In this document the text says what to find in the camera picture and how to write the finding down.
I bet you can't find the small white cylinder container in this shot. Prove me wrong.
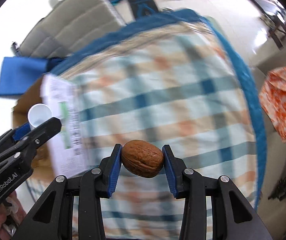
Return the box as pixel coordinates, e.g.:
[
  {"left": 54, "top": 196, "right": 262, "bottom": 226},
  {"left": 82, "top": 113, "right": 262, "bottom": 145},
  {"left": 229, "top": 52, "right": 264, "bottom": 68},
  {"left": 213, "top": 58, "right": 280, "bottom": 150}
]
[{"left": 27, "top": 103, "right": 53, "bottom": 130}]

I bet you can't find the brown walnut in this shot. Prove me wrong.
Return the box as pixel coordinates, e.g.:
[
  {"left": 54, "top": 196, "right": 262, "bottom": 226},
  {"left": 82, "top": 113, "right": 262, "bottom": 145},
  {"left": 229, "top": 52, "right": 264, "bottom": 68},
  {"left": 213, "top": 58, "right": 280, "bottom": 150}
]
[{"left": 121, "top": 140, "right": 164, "bottom": 178}]

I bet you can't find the open cardboard box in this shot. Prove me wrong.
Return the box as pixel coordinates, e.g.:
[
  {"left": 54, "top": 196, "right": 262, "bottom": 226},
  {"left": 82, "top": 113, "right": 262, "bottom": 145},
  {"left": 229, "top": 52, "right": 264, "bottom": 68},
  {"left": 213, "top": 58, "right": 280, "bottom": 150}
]
[{"left": 13, "top": 74, "right": 87, "bottom": 179}]

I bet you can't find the blue folded mat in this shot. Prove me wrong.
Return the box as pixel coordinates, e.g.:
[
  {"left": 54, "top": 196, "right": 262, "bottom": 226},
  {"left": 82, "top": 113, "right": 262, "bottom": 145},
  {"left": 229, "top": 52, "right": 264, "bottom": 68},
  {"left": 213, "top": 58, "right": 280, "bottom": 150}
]
[{"left": 0, "top": 56, "right": 50, "bottom": 97}]

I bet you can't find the grey quilted cushion left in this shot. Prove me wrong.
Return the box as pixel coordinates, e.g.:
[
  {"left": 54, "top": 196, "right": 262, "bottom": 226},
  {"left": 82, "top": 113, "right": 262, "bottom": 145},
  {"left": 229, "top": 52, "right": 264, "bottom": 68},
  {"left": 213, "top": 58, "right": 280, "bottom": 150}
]
[{"left": 19, "top": 18, "right": 68, "bottom": 59}]

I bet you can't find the grey quilted cushion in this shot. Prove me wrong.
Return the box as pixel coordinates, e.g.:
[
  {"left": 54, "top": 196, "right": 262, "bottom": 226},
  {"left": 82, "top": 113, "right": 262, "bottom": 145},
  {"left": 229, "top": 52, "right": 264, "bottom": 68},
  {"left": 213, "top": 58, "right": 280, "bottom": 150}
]
[
  {"left": 35, "top": 0, "right": 125, "bottom": 58},
  {"left": 19, "top": 18, "right": 68, "bottom": 59}
]

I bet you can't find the orange white patterned cloth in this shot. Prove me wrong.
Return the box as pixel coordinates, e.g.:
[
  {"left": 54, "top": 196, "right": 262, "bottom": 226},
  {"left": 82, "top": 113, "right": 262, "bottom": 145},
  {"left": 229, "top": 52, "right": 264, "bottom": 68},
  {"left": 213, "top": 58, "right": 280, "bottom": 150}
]
[{"left": 259, "top": 67, "right": 286, "bottom": 142}]

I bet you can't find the grey quilted cushion right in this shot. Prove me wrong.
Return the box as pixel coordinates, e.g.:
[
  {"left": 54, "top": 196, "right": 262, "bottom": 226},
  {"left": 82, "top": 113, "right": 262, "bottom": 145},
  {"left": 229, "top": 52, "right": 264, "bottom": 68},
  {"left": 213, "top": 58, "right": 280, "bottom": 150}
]
[{"left": 35, "top": 0, "right": 125, "bottom": 58}]

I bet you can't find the plaid checkered blanket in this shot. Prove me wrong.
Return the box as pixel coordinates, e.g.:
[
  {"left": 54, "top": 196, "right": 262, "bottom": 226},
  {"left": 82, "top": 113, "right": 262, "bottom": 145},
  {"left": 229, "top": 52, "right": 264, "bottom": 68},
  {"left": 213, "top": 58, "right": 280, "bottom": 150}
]
[{"left": 42, "top": 8, "right": 268, "bottom": 240}]

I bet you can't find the black blue sit-up bench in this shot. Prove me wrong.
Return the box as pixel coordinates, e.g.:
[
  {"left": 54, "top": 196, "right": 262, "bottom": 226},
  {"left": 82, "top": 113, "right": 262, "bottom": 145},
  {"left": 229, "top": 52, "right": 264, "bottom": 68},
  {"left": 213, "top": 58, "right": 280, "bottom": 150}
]
[{"left": 127, "top": 0, "right": 159, "bottom": 20}]

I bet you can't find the dark wooden chair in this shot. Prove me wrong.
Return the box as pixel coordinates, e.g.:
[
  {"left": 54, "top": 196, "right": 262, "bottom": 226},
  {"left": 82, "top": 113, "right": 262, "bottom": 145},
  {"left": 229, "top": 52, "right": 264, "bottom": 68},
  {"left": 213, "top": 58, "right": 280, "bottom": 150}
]
[{"left": 260, "top": 13, "right": 286, "bottom": 49}]

